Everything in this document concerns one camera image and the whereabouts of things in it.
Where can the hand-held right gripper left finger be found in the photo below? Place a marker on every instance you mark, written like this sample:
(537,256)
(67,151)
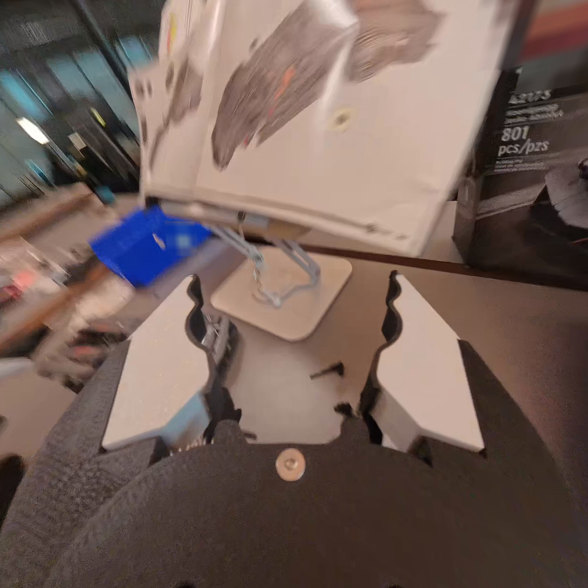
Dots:
(160,367)

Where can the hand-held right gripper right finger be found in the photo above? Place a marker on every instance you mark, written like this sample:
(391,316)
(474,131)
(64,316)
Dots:
(427,381)

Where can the lego car model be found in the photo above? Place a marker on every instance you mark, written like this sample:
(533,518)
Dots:
(82,349)

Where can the blue plastic bin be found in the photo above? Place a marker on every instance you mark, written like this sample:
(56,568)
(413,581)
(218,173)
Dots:
(138,257)

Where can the white metal book stand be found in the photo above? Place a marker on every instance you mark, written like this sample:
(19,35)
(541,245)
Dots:
(298,312)

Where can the lego instruction booklet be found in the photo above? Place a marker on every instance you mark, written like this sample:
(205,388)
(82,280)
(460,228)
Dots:
(367,160)

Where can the black lego set box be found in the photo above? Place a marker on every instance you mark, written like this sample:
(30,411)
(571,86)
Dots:
(528,206)

